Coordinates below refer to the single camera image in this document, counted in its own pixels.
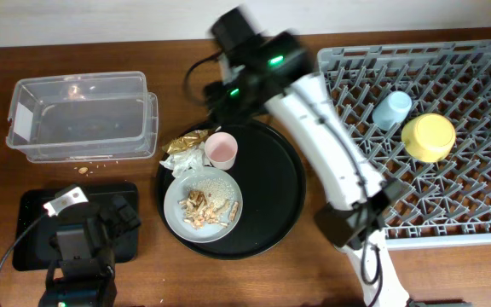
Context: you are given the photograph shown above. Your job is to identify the pink plastic cup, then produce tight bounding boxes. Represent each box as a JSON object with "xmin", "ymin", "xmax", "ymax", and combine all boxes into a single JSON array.
[{"xmin": 205, "ymin": 132, "xmax": 238, "ymax": 171}]

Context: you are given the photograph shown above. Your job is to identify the blue plastic cup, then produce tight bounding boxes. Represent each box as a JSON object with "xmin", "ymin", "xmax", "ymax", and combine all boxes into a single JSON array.
[{"xmin": 372, "ymin": 91, "xmax": 413, "ymax": 130}]

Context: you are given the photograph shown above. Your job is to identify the yellow plastic bowl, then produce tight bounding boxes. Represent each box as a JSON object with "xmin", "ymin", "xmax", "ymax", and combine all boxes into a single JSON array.
[{"xmin": 401, "ymin": 113, "xmax": 456, "ymax": 163}]

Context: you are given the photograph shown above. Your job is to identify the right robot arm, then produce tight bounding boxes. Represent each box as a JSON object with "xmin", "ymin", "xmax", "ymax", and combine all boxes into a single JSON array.
[{"xmin": 204, "ymin": 8, "xmax": 412, "ymax": 307}]

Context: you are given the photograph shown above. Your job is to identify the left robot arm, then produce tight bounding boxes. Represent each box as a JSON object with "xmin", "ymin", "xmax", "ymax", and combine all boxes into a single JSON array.
[{"xmin": 38, "ymin": 195, "xmax": 141, "ymax": 307}]

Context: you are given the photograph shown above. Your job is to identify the grey dishwasher rack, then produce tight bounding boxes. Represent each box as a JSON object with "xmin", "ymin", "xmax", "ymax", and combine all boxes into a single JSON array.
[{"xmin": 317, "ymin": 40, "xmax": 491, "ymax": 250}]

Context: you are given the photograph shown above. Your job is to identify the food crumb on table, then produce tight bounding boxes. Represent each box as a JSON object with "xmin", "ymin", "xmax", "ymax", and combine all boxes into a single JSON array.
[{"xmin": 78, "ymin": 167, "xmax": 89, "ymax": 174}]

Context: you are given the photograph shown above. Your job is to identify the gold foil wrapper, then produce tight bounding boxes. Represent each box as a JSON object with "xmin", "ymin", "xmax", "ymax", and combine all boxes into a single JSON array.
[{"xmin": 162, "ymin": 129, "xmax": 216, "ymax": 155}]

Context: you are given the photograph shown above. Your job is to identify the round black serving tray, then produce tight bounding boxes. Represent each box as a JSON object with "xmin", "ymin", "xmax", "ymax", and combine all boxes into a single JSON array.
[{"xmin": 170, "ymin": 120, "xmax": 306, "ymax": 260}]

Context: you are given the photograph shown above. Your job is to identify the crumpled white tissue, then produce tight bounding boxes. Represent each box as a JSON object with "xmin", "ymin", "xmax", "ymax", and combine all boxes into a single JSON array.
[{"xmin": 159, "ymin": 147, "xmax": 211, "ymax": 177}]

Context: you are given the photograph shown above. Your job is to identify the grey plate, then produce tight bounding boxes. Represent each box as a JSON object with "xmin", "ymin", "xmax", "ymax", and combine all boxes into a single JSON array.
[{"xmin": 164, "ymin": 166, "xmax": 243, "ymax": 243}]

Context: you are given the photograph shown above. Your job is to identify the food scraps on plate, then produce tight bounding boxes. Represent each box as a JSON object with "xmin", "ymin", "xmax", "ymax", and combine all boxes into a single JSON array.
[{"xmin": 178, "ymin": 179, "xmax": 240, "ymax": 229}]

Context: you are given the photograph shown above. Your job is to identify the black rectangular tray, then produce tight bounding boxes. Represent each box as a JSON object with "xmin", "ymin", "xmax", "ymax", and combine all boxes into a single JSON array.
[{"xmin": 12, "ymin": 182, "xmax": 140, "ymax": 272}]

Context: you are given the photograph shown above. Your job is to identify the clear plastic storage bin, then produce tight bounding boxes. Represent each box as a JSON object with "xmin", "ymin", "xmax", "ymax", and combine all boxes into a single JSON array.
[{"xmin": 6, "ymin": 71, "xmax": 159, "ymax": 163}]

